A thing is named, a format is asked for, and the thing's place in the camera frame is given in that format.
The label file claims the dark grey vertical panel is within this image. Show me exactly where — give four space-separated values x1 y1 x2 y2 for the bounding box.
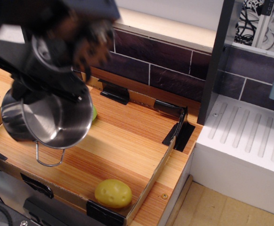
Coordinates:
197 0 235 125

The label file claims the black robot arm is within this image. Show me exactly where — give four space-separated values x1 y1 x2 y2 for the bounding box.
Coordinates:
0 0 120 103

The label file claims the cardboard fence with black tape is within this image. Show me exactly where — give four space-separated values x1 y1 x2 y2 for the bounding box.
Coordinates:
0 69 201 226

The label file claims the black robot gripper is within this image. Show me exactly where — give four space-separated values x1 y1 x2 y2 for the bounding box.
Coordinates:
10 20 114 104

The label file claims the stainless steel pot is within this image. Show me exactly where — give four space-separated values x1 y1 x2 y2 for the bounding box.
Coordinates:
0 86 94 167

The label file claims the yellow toy potato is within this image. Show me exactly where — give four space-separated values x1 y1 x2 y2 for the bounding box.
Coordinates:
94 179 132 209

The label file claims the tangle of black cables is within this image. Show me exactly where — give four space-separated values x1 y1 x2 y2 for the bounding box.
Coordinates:
233 0 274 51

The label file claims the brass screw grommet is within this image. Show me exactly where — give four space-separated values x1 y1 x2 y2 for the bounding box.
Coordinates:
161 194 168 199

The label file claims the light wooden shelf ledge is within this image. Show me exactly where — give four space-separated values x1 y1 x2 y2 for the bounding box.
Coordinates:
114 8 216 53

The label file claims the green toy fruit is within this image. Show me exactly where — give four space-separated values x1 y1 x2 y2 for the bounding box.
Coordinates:
92 105 97 121

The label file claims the white drainboard sink unit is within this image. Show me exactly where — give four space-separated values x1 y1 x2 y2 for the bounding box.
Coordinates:
190 96 274 214

